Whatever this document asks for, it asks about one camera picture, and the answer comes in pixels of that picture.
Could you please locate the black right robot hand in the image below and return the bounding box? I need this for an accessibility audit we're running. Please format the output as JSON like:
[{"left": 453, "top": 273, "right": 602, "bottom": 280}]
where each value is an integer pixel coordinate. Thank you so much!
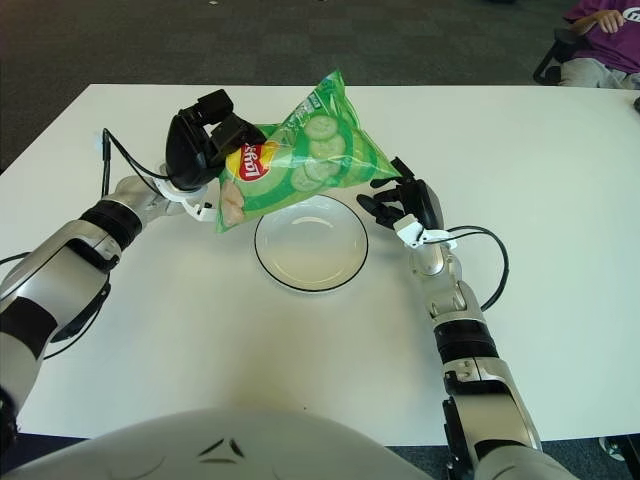
[{"left": 356, "top": 156, "right": 444, "bottom": 235}]

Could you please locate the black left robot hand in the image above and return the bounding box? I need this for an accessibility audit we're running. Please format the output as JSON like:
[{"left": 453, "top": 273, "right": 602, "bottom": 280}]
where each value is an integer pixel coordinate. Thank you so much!
[{"left": 164, "top": 88, "right": 266, "bottom": 191}]

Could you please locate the green potato chips bag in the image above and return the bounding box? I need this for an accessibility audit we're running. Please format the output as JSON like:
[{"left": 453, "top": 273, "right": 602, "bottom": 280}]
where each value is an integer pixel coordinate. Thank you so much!
[{"left": 214, "top": 68, "right": 404, "bottom": 235}]

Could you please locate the white plate with black rim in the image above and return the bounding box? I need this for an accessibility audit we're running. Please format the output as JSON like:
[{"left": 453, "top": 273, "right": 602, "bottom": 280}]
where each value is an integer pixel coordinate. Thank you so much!
[{"left": 253, "top": 194, "right": 370, "bottom": 295}]

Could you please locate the black office chair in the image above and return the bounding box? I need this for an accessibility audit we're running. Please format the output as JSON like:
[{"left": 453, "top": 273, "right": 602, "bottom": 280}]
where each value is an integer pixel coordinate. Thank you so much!
[{"left": 531, "top": 27, "right": 591, "bottom": 86}]

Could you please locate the person in purple shirt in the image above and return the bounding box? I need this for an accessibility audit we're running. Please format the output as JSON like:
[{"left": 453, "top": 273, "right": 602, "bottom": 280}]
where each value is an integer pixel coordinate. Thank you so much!
[{"left": 557, "top": 0, "right": 640, "bottom": 91}]

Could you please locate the silver robot torso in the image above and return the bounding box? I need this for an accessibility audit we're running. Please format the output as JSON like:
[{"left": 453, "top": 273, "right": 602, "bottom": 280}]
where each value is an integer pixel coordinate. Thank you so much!
[{"left": 0, "top": 407, "right": 441, "bottom": 480}]

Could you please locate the sneaker shoe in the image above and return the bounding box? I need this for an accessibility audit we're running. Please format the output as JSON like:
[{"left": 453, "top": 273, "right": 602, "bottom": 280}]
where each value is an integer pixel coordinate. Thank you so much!
[{"left": 597, "top": 434, "right": 629, "bottom": 462}]

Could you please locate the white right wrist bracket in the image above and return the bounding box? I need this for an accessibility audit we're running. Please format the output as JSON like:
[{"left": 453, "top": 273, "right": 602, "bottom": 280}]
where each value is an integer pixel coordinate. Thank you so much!
[{"left": 393, "top": 214, "right": 460, "bottom": 250}]

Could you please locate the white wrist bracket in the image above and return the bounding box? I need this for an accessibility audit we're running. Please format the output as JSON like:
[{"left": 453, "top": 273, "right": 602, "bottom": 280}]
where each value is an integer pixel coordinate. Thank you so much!
[
  {"left": 152, "top": 177, "right": 221, "bottom": 223},
  {"left": 393, "top": 214, "right": 460, "bottom": 250}
]

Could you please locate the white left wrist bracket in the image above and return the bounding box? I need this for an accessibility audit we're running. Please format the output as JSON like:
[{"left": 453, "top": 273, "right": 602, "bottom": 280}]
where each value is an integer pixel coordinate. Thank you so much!
[{"left": 152, "top": 177, "right": 221, "bottom": 223}]

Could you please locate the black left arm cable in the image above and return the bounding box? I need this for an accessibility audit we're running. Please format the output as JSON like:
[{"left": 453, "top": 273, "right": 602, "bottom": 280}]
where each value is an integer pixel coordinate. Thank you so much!
[{"left": 0, "top": 128, "right": 171, "bottom": 361}]

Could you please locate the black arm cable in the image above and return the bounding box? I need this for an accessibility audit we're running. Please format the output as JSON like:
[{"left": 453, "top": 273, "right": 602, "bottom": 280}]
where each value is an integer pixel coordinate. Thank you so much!
[
  {"left": 447, "top": 226, "right": 512, "bottom": 314},
  {"left": 0, "top": 128, "right": 171, "bottom": 361}
]

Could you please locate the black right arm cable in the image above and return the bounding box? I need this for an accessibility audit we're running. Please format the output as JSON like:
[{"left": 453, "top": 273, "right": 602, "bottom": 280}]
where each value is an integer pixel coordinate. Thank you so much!
[{"left": 447, "top": 226, "right": 512, "bottom": 314}]

